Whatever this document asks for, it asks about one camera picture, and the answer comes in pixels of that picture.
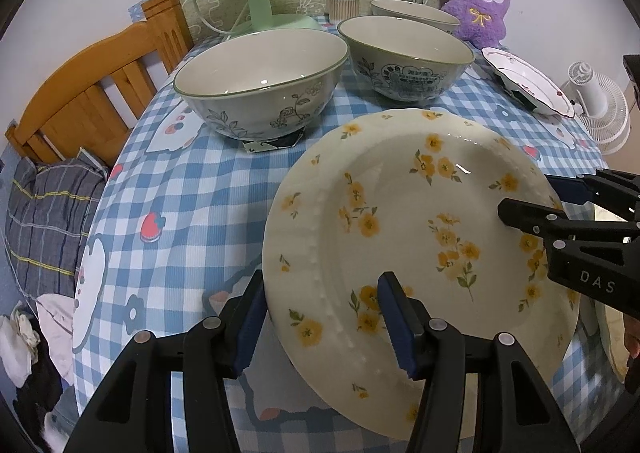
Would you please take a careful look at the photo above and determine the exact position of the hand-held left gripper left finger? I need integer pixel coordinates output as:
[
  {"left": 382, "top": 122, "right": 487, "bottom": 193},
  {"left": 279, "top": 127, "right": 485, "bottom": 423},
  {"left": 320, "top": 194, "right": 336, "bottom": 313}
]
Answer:
[{"left": 65, "top": 269, "right": 268, "bottom": 453}]

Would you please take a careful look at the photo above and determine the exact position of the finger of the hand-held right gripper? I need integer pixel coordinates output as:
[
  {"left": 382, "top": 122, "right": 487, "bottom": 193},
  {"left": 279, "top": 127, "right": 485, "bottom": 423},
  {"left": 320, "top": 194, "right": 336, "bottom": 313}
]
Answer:
[
  {"left": 544, "top": 169, "right": 640, "bottom": 221},
  {"left": 497, "top": 198, "right": 640, "bottom": 251}
]

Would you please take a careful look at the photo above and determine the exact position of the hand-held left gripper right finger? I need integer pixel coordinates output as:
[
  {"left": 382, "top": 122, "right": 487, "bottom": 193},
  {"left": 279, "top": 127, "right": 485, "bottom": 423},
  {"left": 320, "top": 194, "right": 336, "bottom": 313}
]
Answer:
[{"left": 377, "top": 271, "right": 583, "bottom": 453}]

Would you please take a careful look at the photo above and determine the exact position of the yellow floral cream plate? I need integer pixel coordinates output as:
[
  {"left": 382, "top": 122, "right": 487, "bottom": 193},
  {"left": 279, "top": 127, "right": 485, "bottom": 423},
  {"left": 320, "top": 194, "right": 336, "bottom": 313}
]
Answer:
[{"left": 261, "top": 109, "right": 581, "bottom": 441}]

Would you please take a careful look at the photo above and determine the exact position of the white plate with red pattern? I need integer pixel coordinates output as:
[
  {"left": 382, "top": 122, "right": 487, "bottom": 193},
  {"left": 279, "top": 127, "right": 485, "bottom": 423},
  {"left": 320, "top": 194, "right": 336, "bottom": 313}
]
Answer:
[{"left": 481, "top": 46, "right": 576, "bottom": 118}]

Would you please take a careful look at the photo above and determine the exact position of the large grey floral bowl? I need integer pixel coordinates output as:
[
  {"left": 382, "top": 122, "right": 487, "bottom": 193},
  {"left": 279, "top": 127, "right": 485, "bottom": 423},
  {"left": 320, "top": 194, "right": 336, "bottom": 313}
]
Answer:
[{"left": 173, "top": 28, "right": 349, "bottom": 141}]

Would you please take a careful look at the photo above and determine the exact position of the white fan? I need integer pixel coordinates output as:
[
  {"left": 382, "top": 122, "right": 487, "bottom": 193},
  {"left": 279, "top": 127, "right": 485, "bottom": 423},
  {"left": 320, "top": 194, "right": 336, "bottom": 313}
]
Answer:
[{"left": 560, "top": 62, "right": 631, "bottom": 155}]

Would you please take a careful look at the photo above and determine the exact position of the blue checkered tablecloth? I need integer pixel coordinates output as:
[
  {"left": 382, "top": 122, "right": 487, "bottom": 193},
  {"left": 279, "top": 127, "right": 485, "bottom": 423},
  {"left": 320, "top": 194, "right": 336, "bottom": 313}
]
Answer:
[{"left": 70, "top": 13, "right": 631, "bottom": 453}]

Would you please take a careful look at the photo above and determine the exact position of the pale pink garment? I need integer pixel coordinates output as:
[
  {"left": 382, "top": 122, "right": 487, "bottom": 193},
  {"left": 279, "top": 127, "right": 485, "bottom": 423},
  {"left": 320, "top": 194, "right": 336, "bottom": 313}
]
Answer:
[{"left": 36, "top": 293, "right": 77, "bottom": 379}]

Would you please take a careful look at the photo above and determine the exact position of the purple plush toy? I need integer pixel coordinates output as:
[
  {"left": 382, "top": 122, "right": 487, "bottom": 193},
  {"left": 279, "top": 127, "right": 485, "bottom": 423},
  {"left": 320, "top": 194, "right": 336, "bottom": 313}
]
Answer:
[{"left": 441, "top": 0, "right": 508, "bottom": 49}]

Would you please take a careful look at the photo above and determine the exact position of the blue floral bowl with label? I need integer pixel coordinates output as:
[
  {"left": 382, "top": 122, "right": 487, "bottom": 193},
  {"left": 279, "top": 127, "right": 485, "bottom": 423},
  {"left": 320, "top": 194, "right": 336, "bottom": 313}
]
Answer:
[{"left": 337, "top": 15, "right": 476, "bottom": 102}]

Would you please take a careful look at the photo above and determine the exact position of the grey plaid pillow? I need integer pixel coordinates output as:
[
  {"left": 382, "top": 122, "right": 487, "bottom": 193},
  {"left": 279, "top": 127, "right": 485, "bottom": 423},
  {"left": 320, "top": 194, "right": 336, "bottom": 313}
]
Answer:
[{"left": 5, "top": 148, "right": 108, "bottom": 304}]

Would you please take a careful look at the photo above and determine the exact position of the white garment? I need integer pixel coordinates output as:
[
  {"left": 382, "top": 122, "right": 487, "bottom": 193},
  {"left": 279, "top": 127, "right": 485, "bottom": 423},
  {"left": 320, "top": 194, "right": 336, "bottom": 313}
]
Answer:
[{"left": 0, "top": 308, "right": 41, "bottom": 386}]

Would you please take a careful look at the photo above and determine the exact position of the cotton swab container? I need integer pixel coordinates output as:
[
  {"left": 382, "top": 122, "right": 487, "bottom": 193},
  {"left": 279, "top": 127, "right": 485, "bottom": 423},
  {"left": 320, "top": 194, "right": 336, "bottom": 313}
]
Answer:
[{"left": 327, "top": 0, "right": 361, "bottom": 19}]

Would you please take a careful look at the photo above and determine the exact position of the wooden chair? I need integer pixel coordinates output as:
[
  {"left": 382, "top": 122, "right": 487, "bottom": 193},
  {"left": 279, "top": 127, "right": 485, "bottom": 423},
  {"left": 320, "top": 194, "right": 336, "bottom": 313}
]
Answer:
[{"left": 5, "top": 0, "right": 193, "bottom": 166}]

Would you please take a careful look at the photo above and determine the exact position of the white fan cable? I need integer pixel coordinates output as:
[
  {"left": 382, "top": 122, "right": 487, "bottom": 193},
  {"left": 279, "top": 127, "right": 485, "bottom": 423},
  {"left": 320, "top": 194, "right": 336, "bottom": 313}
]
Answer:
[{"left": 191, "top": 0, "right": 237, "bottom": 37}]

